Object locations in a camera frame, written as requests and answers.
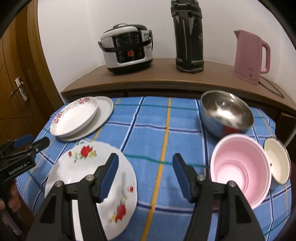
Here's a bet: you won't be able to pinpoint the brown wooden sideboard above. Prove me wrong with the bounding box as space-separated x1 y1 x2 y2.
61 58 295 145

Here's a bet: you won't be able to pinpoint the brown wooden door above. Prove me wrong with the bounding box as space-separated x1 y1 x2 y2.
1 1 63 143

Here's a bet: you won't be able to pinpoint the small white enamel bowl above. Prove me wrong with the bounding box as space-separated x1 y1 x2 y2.
263 138 291 189

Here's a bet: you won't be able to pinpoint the black kettle power cable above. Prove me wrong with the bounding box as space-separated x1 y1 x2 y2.
259 75 286 99

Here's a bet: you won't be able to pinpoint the flat white round plate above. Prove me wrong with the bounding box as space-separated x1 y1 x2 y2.
60 96 114 142

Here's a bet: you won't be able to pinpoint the person's left hand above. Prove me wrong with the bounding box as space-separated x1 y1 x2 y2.
7 179 21 212

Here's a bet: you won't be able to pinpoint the silver door handle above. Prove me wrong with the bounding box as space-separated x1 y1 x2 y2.
10 76 29 102

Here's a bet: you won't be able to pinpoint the white plate pink floral rim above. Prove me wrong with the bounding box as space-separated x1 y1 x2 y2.
50 97 98 137

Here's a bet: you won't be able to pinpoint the pink electric kettle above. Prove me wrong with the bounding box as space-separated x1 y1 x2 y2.
233 30 271 85

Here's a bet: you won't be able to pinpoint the tall black thermos flask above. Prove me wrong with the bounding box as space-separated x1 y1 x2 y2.
171 1 204 73

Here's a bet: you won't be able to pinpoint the white black rice cooker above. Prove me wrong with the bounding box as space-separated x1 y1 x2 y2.
98 24 154 74

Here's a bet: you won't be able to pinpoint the stainless steel mixing bowl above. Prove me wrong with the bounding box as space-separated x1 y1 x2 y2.
201 90 254 138

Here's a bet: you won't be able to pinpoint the white plate red flowers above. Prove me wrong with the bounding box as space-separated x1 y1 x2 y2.
45 142 137 240

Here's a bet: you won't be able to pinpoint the pink plastic bowl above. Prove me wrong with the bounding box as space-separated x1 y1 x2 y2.
210 133 271 209

